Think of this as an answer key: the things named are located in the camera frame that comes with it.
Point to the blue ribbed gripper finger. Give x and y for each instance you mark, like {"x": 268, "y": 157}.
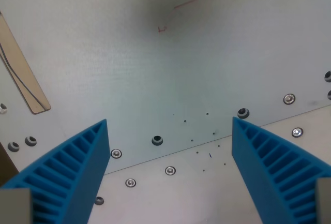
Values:
{"x": 261, "y": 162}
{"x": 85, "y": 162}

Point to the silver countersunk screw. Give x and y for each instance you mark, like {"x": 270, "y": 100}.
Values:
{"x": 289, "y": 98}
{"x": 170, "y": 170}
{"x": 116, "y": 153}
{"x": 130, "y": 182}
{"x": 297, "y": 132}

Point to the grey threaded insert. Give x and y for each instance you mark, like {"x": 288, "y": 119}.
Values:
{"x": 13, "y": 146}
{"x": 243, "y": 113}
{"x": 99, "y": 200}
{"x": 328, "y": 76}
{"x": 30, "y": 141}
{"x": 157, "y": 140}
{"x": 329, "y": 95}

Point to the tan wooden strip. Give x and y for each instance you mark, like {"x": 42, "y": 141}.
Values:
{"x": 22, "y": 86}

